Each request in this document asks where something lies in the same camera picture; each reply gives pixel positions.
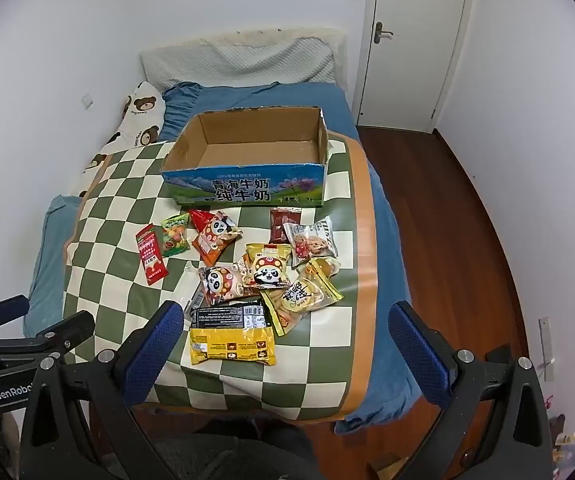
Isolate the white textured pillow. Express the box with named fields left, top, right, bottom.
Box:
left=140, top=37, right=339, bottom=92

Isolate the yellow panda snack packet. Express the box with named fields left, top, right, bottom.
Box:
left=245, top=242, right=291, bottom=290

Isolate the printed cardboard box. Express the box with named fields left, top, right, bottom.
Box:
left=162, top=106, right=335, bottom=207

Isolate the green checkered blanket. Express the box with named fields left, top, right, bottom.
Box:
left=62, top=130, right=383, bottom=423

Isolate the small clear pastry packet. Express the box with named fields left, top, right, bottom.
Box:
left=301, top=255, right=342, bottom=281

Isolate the clear oat cookie packet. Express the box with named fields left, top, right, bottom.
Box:
left=284, top=216, right=339, bottom=267

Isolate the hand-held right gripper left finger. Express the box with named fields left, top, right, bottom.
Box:
left=20, top=301, right=188, bottom=480

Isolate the cream stained cloth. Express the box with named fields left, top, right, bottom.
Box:
left=198, top=26, right=348, bottom=61

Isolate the white power strip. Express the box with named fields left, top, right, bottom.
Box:
left=539, top=316, right=554, bottom=382

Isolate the pink panda snack packet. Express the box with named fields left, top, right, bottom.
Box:
left=198, top=262, right=261, bottom=307

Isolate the light blue pillow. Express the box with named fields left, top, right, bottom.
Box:
left=22, top=194, right=83, bottom=338

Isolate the long red snack packet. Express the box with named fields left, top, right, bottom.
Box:
left=135, top=223, right=169, bottom=287

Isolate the blue bed sheet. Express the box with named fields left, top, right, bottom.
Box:
left=22, top=80, right=423, bottom=436

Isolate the person's dark clothing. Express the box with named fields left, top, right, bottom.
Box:
left=152, top=417, right=318, bottom=480

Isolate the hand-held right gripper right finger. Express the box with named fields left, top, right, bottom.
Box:
left=389, top=301, right=554, bottom=480

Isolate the black snack packet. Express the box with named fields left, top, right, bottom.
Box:
left=189, top=297, right=267, bottom=331

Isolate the white door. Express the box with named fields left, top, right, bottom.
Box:
left=352, top=0, right=471, bottom=133

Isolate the orange panda snack packet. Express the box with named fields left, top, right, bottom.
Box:
left=188, top=209, right=243, bottom=267

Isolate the green candy packet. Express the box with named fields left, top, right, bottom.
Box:
left=161, top=211, right=192, bottom=258

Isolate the bear print pillow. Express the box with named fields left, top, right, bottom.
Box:
left=70, top=81, right=168, bottom=201

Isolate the dark red snack packet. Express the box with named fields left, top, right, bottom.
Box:
left=269, top=207, right=303, bottom=245

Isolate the yellow-green pastry bag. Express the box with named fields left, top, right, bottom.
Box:
left=260, top=272, right=344, bottom=337

